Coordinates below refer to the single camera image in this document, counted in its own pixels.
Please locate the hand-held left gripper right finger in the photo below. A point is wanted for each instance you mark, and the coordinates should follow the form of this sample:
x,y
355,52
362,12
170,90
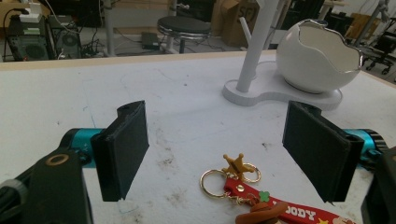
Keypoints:
x,y
317,149

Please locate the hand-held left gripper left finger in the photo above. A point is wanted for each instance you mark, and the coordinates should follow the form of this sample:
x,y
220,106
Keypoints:
x,y
121,149

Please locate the white eggshell-shaped bowl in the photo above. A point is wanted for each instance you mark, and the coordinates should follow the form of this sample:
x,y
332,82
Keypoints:
x,y
299,67

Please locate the white stand with pole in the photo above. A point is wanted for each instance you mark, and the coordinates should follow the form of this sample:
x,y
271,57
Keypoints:
x,y
252,60

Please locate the black box on floor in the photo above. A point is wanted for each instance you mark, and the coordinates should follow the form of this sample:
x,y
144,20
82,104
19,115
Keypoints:
x,y
150,40

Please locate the black office chair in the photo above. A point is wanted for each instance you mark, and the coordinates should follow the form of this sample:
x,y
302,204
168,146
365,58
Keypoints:
x,y
381,53

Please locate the black computer tower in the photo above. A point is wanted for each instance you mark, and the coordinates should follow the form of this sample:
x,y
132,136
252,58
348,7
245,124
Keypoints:
x,y
29,43
67,39

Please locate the black round stool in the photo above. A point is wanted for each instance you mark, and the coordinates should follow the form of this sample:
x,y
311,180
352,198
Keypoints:
x,y
183,25

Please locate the grey metal stand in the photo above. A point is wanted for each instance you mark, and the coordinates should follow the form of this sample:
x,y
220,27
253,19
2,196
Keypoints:
x,y
372,21

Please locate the brown cardboard box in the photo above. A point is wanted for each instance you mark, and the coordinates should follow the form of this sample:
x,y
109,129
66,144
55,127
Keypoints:
x,y
232,21

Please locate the white power adapter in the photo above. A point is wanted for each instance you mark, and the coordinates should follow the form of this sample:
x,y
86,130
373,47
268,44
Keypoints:
x,y
31,15

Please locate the white table leg post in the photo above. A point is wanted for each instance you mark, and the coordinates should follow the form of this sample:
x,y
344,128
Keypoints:
x,y
109,31

